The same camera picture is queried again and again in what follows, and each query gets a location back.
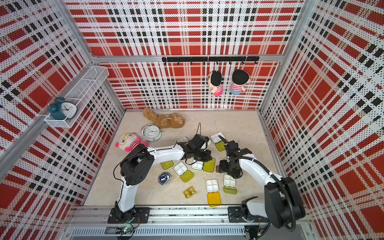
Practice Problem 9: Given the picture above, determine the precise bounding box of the doll with black hat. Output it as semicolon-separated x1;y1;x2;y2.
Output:
230;69;250;95

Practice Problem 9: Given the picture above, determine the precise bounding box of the green circuit board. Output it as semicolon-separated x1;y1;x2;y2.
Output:
104;226;135;236

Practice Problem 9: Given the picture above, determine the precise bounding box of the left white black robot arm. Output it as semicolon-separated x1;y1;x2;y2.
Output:
108;134;212;224

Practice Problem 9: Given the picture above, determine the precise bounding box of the brown plush bear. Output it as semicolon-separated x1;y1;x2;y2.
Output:
143;108;185;129

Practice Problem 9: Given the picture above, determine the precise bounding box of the black hook rail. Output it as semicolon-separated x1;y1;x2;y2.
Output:
162;56;260;64

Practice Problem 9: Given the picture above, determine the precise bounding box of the doll with pink striped shirt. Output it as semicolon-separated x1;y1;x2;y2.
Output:
208;71;223;97

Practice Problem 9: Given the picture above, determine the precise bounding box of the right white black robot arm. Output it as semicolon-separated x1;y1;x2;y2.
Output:
219;140;306;232

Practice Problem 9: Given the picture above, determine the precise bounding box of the yellow pillbox open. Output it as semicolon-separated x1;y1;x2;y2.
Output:
206;179;222;207

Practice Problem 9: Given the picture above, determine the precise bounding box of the silver alarm clock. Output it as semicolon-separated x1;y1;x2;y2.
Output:
141;124;162;142

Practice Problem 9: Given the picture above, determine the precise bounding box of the round dark blue tin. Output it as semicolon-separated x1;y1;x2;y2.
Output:
158;172;172;185

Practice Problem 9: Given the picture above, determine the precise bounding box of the aluminium rail front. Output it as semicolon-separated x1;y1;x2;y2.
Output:
64;205;313;227

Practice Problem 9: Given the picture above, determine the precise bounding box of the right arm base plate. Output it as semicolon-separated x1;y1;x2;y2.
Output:
228;206;269;223

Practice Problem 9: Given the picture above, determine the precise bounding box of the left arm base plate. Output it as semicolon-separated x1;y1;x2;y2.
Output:
108;205;150;224

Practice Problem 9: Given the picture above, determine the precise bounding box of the white wire shelf basket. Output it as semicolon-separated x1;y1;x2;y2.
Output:
45;66;109;128

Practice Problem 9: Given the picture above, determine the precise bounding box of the pink white plush toy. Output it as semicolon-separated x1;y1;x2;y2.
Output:
115;133;148;152

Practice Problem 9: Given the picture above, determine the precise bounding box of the teal alarm clock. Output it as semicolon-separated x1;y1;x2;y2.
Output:
48;97;78;120

